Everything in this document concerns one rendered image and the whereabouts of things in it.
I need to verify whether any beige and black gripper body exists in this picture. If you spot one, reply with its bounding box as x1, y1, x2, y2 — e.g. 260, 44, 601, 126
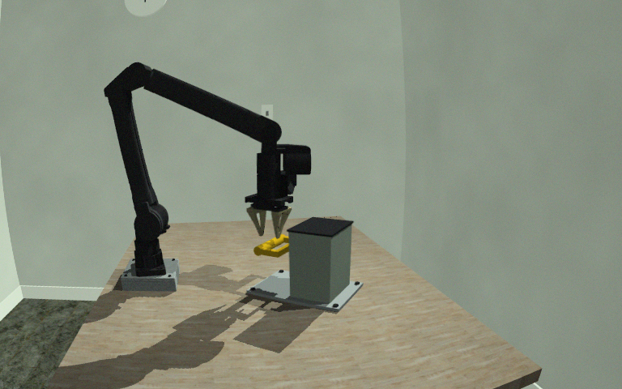
245, 173, 293, 212

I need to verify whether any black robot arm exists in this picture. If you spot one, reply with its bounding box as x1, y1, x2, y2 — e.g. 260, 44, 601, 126
104, 62, 311, 277

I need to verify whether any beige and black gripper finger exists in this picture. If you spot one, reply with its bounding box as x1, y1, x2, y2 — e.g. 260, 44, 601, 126
246, 207, 266, 237
271, 207, 292, 239

